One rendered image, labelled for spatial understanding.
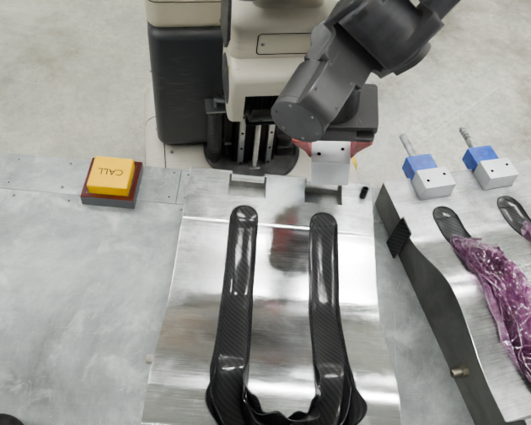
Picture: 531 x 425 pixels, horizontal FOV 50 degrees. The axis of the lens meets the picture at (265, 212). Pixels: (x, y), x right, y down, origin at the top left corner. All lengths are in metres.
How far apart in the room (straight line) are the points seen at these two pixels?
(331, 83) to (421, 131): 1.75
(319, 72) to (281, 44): 0.57
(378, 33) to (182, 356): 0.38
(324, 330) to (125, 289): 0.29
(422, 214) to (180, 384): 0.45
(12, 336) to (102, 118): 1.46
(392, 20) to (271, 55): 0.62
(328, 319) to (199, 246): 0.19
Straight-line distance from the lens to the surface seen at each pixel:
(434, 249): 0.83
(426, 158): 0.93
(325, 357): 0.66
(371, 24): 0.54
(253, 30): 1.09
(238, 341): 0.66
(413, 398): 0.79
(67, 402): 0.77
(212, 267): 0.73
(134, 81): 2.33
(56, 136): 2.16
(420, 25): 0.55
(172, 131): 1.61
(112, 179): 0.88
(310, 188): 0.83
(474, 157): 0.96
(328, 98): 0.54
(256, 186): 0.83
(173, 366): 0.62
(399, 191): 0.89
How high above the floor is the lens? 1.51
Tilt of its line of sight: 53 degrees down
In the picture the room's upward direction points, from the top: 8 degrees clockwise
